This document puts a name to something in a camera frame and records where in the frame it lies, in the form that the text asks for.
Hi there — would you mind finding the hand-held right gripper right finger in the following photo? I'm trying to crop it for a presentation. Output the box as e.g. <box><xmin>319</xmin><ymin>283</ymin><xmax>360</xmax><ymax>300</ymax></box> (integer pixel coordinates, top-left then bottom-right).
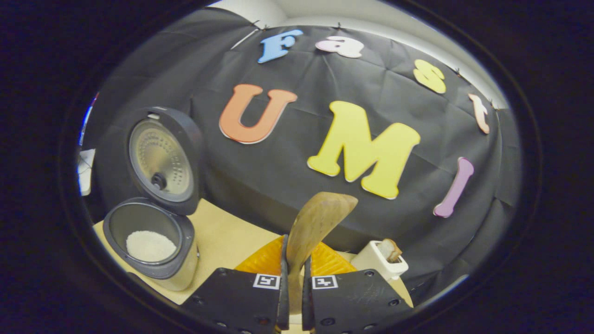
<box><xmin>302</xmin><ymin>241</ymin><xmax>414</xmax><ymax>334</ymax></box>

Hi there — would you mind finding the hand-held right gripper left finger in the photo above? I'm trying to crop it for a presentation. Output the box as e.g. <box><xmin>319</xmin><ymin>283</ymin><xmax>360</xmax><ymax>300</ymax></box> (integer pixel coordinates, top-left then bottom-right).
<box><xmin>181</xmin><ymin>234</ymin><xmax>291</xmax><ymax>334</ymax></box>

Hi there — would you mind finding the wooden spoon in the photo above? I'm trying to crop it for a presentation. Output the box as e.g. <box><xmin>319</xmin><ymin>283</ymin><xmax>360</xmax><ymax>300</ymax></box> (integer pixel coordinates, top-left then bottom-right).
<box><xmin>285</xmin><ymin>192</ymin><xmax>359</xmax><ymax>316</ymax></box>

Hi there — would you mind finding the white rice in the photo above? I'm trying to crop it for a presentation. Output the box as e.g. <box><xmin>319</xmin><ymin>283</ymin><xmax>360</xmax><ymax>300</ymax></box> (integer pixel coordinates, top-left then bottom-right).
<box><xmin>126</xmin><ymin>231</ymin><xmax>177</xmax><ymax>263</ymax></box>

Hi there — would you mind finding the dark grey rice cooker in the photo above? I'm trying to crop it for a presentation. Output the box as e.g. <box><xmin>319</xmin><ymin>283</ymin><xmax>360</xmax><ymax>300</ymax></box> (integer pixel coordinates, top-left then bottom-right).
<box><xmin>103</xmin><ymin>107</ymin><xmax>205</xmax><ymax>292</ymax></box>

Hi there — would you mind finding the white toaster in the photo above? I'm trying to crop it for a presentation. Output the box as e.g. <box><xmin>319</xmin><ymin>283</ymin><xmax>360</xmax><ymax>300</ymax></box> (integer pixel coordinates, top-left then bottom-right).
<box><xmin>350</xmin><ymin>240</ymin><xmax>410</xmax><ymax>281</ymax></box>

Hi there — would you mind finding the light toast slice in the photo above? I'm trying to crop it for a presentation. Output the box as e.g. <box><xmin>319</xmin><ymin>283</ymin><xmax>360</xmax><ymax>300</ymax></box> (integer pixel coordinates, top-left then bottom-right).
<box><xmin>377</xmin><ymin>238</ymin><xmax>403</xmax><ymax>263</ymax></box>

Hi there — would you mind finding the black backdrop cloth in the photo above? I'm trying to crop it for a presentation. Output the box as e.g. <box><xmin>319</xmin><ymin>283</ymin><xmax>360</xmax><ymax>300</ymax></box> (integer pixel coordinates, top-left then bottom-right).
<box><xmin>77</xmin><ymin>7</ymin><xmax>523</xmax><ymax>302</ymax></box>

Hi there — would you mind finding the white side desk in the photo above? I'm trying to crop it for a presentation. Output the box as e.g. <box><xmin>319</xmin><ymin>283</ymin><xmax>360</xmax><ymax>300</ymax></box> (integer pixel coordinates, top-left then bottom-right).
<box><xmin>77</xmin><ymin>148</ymin><xmax>96</xmax><ymax>197</ymax></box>

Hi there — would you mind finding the computer monitor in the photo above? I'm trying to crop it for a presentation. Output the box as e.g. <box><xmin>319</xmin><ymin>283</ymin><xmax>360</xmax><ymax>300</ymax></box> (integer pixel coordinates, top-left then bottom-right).
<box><xmin>78</xmin><ymin>92</ymin><xmax>99</xmax><ymax>148</ymax></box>

